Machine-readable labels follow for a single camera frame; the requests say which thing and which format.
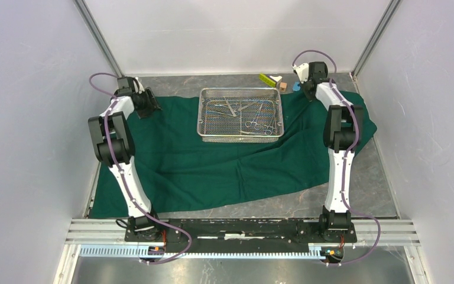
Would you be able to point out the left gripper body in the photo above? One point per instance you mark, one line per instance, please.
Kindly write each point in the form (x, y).
(142, 100)

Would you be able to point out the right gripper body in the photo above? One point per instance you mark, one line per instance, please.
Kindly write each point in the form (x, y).
(308, 94)

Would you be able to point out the blue small block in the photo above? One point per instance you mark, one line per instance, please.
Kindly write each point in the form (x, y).
(296, 87)

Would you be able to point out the brown wooden cube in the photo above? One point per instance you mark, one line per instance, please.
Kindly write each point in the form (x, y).
(282, 87)

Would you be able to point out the green surgical cloth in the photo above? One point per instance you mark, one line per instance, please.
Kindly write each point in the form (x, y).
(180, 172)

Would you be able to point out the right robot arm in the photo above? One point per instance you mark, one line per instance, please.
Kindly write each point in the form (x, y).
(341, 136)

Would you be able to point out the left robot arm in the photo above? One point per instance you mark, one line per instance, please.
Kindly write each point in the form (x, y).
(115, 148)

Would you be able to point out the white small block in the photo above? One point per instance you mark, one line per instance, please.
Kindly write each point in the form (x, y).
(277, 79)

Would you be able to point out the yellow-green lego brick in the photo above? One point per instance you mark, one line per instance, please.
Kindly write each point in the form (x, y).
(268, 80)

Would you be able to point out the metal mesh instrument tray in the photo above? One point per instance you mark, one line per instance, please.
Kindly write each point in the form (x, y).
(216, 124)

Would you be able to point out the steel tweezers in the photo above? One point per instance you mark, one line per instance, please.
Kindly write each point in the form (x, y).
(230, 107)

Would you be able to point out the steel forceps with ring handles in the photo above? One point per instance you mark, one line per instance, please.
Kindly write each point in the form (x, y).
(254, 122)

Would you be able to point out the flat steel scalpel handle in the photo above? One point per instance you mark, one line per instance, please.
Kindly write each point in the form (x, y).
(241, 108)

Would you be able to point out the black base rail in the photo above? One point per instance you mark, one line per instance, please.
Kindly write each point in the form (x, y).
(240, 238)

